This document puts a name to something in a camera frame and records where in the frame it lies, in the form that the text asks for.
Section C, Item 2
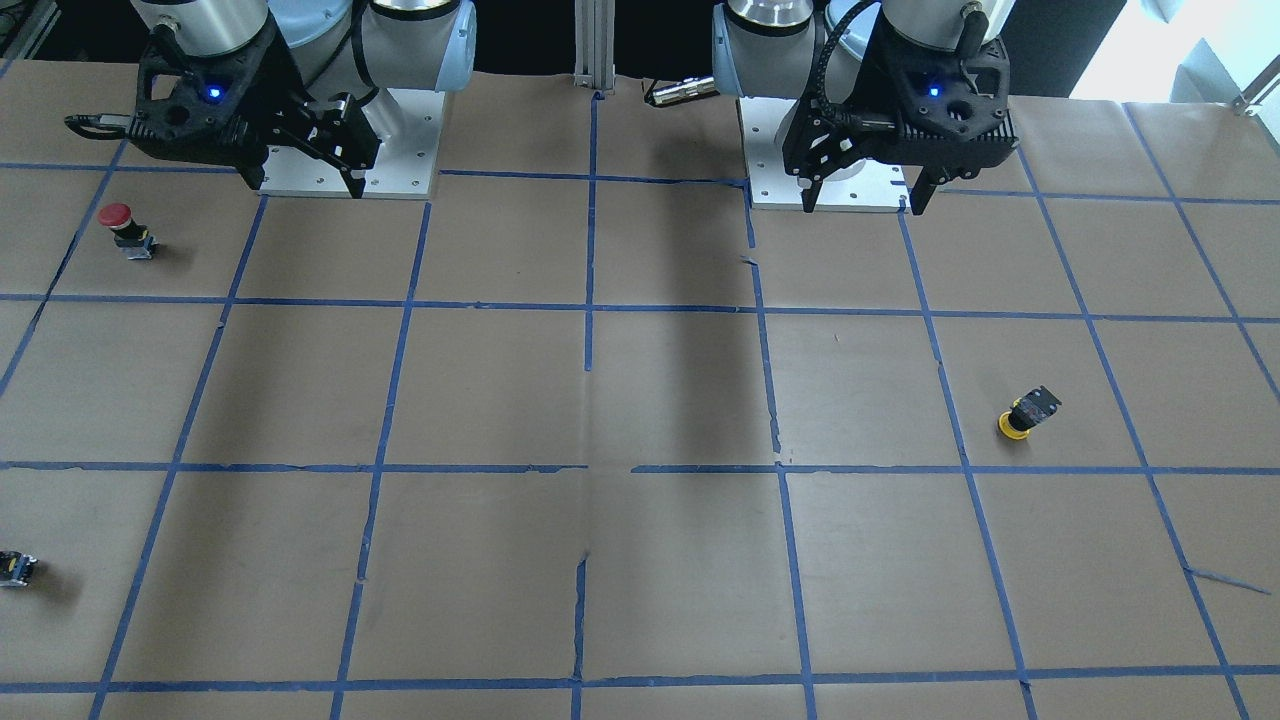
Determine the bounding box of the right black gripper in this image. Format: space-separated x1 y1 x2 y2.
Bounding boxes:
64 20 381 199

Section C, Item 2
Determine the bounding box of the aluminium frame post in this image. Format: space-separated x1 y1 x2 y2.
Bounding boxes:
573 0 616 94

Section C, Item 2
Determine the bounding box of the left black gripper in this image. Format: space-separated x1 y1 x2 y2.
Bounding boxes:
783 38 1019 217

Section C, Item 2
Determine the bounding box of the silver cable connector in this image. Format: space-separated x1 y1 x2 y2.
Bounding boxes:
643 76 721 108

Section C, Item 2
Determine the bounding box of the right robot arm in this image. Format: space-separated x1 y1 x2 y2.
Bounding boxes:
65 1 477 201

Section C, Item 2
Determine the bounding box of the red push button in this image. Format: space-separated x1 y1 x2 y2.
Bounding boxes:
96 202 157 261

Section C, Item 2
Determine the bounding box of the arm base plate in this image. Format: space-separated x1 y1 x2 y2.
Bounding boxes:
259 88 452 201
737 97 936 213

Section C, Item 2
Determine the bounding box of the yellow push button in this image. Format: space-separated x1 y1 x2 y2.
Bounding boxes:
997 386 1062 441

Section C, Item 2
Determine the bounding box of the black braided cable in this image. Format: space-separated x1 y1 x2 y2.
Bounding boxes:
808 0 883 126

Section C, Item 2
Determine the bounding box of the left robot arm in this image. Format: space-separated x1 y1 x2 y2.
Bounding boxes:
712 1 1019 215

